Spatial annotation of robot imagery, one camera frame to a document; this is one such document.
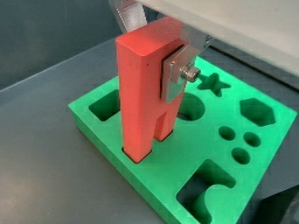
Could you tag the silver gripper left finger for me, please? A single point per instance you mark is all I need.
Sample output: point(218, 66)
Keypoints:
point(130, 14)

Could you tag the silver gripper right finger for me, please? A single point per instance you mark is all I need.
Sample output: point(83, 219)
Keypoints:
point(179, 69)

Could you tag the black curved holder stand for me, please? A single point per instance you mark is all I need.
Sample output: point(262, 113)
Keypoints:
point(280, 209)

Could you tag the red double-square peg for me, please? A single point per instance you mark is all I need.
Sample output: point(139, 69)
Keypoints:
point(147, 116)

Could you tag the green shape-sorter block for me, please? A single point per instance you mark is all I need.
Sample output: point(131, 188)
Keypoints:
point(202, 172)

